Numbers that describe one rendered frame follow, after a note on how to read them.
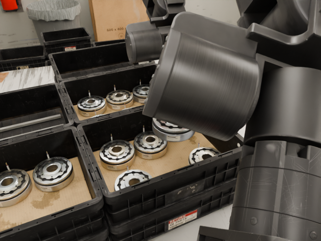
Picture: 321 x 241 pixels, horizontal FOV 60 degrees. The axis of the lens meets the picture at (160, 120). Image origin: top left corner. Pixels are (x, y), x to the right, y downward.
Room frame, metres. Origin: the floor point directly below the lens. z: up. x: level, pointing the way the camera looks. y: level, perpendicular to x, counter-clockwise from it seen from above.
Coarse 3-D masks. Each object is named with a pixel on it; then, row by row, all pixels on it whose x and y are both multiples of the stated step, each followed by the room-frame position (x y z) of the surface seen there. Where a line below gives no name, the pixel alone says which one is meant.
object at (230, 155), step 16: (128, 112) 0.72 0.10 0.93; (80, 128) 0.63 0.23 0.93; (208, 160) 0.50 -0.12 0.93; (224, 160) 0.52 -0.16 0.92; (96, 176) 0.45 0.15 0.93; (160, 176) 0.45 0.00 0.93; (176, 176) 0.46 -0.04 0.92; (112, 192) 0.40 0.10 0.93; (128, 192) 0.41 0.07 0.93; (144, 192) 0.42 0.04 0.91
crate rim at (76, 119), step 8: (152, 64) 1.08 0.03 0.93; (112, 72) 1.00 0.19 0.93; (120, 72) 1.01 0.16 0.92; (64, 80) 0.93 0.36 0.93; (72, 80) 0.93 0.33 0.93; (64, 88) 0.87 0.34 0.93; (64, 96) 0.81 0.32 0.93; (72, 104) 0.76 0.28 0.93; (72, 112) 0.72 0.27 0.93; (112, 112) 0.72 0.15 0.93; (120, 112) 0.72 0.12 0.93; (80, 120) 0.67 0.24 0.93; (88, 120) 0.67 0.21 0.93
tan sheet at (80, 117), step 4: (136, 104) 0.92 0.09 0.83; (140, 104) 0.92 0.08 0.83; (144, 104) 0.92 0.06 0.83; (76, 108) 0.90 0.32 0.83; (108, 108) 0.90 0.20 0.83; (76, 112) 0.87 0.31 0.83; (104, 112) 0.87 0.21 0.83; (108, 112) 0.87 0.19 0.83; (80, 116) 0.84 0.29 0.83; (84, 116) 0.84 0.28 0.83
